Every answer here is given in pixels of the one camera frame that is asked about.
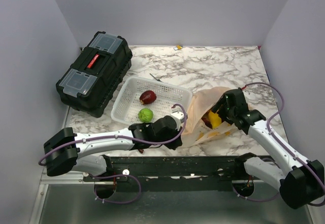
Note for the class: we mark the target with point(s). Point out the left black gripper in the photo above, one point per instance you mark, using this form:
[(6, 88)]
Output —
[(175, 144)]

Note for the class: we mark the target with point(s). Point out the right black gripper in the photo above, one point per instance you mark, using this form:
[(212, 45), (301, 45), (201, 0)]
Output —
[(223, 100)]

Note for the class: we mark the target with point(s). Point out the yellow fake bell pepper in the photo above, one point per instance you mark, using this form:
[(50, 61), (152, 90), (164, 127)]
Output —
[(214, 120)]

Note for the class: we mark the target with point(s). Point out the orange translucent plastic bag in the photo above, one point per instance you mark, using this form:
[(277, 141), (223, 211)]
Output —
[(196, 131)]

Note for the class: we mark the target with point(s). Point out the green fake fruit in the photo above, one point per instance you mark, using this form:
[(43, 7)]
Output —
[(145, 115)]

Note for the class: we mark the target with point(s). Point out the red fake apple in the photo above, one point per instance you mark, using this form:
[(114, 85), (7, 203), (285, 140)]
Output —
[(147, 97)]

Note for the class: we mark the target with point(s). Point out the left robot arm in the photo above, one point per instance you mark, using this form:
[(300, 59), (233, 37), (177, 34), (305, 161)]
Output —
[(69, 151)]

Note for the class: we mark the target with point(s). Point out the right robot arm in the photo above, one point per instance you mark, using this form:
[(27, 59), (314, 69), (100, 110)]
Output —
[(298, 180)]

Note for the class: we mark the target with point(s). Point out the small yellow tag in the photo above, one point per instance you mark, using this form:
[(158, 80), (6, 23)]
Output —
[(178, 47)]

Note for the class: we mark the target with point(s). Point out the black plastic toolbox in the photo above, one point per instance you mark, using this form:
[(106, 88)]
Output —
[(89, 83)]

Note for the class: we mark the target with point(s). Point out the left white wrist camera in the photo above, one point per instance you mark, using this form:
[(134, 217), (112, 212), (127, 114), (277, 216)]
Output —
[(178, 117)]

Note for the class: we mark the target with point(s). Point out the black mounting rail base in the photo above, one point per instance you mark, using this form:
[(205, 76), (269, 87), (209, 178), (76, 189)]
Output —
[(178, 173)]

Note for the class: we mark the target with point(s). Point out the aluminium rail extrusion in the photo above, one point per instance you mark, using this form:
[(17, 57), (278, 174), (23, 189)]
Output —
[(68, 178)]

